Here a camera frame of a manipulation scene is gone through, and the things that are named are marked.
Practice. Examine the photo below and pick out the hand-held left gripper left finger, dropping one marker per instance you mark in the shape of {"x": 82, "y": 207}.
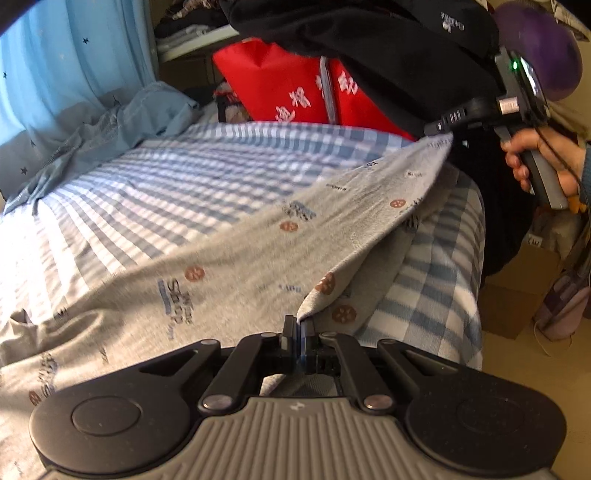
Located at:
{"x": 289, "y": 339}

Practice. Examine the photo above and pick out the light blue garment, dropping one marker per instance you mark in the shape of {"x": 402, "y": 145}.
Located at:
{"x": 115, "y": 134}

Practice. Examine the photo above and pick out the pink striped bag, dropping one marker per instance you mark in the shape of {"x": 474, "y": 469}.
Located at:
{"x": 565, "y": 304}

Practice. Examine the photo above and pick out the cardboard box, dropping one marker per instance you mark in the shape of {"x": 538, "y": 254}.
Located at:
{"x": 512, "y": 295}

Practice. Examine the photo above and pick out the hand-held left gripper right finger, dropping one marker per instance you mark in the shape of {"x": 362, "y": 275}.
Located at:
{"x": 308, "y": 339}

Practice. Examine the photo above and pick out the grey printed pants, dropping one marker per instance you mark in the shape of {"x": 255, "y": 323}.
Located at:
{"x": 221, "y": 258}

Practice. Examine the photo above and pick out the black garment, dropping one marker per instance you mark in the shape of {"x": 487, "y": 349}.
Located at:
{"x": 392, "y": 50}

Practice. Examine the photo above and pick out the blue star curtain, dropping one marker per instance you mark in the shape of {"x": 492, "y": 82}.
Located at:
{"x": 64, "y": 60}

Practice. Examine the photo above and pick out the red bag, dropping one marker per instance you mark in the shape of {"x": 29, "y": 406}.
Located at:
{"x": 277, "y": 87}

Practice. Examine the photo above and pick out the purple round object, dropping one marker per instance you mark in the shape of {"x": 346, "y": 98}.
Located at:
{"x": 545, "y": 41}

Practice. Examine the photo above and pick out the blue checkered bed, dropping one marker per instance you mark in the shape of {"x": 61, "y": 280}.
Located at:
{"x": 194, "y": 175}

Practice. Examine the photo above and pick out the person's right forearm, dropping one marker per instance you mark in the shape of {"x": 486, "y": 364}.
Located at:
{"x": 587, "y": 170}

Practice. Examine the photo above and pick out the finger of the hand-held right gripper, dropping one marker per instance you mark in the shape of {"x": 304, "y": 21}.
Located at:
{"x": 450, "y": 121}

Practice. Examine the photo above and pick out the shelf with folded clothes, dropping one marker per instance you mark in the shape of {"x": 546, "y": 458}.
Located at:
{"x": 194, "y": 27}

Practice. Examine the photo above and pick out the person's right hand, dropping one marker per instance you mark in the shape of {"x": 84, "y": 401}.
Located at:
{"x": 561, "y": 154}

